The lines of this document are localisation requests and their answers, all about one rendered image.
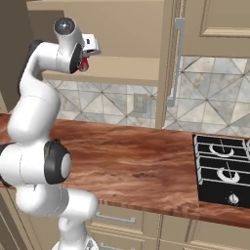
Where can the beige open wall cabinet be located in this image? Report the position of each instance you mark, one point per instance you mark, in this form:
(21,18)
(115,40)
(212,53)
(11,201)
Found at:
(130,39)

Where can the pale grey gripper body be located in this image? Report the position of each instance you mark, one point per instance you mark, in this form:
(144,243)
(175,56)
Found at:
(92,52)

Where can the brown tall cabinet side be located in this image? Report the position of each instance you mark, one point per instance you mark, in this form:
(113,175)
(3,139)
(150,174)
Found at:
(13,49)

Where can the beige wall socket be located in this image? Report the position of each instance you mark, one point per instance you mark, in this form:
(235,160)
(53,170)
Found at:
(140,103)

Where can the beige panelled wall cabinet door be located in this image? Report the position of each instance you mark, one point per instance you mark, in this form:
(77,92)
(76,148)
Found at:
(221,26)

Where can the beige drawer front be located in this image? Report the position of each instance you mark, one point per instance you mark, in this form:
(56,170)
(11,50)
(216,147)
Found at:
(130,215)
(123,239)

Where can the black gas hob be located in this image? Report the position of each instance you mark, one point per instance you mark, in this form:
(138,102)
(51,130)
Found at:
(221,169)

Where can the beige base cabinet door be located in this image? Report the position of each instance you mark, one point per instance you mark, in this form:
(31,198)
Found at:
(221,237)
(174,232)

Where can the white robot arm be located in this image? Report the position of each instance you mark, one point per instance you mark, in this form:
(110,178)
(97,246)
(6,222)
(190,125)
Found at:
(32,110)

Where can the red drink can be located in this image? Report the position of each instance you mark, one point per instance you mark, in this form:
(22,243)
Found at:
(85,64)

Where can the beige open cabinet door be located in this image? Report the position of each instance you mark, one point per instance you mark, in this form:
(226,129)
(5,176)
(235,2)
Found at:
(166,65)

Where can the white hob knob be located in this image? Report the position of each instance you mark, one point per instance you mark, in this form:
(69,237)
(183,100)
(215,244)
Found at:
(233,199)

